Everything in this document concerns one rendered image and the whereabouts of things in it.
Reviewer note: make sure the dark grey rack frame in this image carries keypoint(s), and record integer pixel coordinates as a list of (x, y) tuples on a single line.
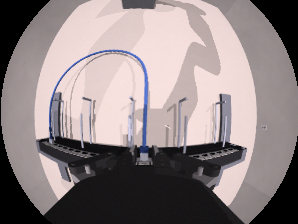
[(226, 155)]

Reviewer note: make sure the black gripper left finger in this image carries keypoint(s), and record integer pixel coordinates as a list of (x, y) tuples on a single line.
[(92, 166)]

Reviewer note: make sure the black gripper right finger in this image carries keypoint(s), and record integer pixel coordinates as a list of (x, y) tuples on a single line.
[(198, 169)]

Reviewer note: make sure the grey ethernet plug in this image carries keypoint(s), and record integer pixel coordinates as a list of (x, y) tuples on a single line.
[(144, 153)]

